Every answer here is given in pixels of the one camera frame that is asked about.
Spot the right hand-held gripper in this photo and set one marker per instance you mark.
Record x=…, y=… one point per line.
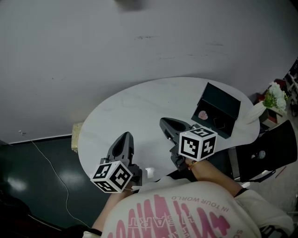
x=198, y=144

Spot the white wall socket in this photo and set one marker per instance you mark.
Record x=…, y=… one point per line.
x=22, y=132

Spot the brown wooden board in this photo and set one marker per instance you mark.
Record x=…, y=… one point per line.
x=280, y=82

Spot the cluttered long office desk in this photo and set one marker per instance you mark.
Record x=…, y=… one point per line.
x=293, y=83

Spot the white curved desk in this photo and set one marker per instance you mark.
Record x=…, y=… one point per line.
x=139, y=104

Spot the pink item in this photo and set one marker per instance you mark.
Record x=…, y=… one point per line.
x=203, y=114

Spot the black office chair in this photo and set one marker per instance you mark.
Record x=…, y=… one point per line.
x=263, y=144

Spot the white pink-print shirt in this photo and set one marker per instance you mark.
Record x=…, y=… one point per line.
x=186, y=213

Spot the wooden side desk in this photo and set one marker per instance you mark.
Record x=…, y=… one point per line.
x=274, y=116

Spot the white flower bouquet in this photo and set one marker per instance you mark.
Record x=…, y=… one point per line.
x=277, y=97

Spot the person's left forearm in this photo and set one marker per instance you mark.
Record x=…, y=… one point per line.
x=111, y=204

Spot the person's right forearm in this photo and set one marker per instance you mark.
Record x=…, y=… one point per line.
x=214, y=174

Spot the dark green jewellery box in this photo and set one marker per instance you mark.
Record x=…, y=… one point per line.
x=221, y=100

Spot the cream upholstered stool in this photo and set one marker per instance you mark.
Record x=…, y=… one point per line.
x=75, y=137

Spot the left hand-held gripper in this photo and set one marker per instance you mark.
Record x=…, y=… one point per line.
x=109, y=176

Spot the white ribbed vase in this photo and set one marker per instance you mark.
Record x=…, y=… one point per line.
x=253, y=112

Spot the white lidded drink cup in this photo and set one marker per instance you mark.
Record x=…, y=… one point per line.
x=262, y=154

